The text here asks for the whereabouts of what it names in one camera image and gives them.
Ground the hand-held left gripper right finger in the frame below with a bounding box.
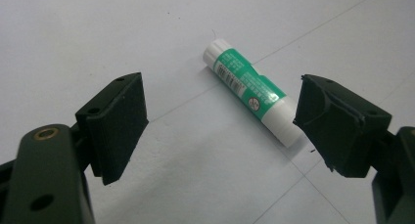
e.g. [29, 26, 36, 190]
[293, 73, 392, 179]

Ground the green and white glue stick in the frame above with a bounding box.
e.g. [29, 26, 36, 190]
[202, 38, 304, 149]

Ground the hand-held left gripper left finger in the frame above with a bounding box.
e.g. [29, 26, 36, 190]
[74, 71, 150, 186]

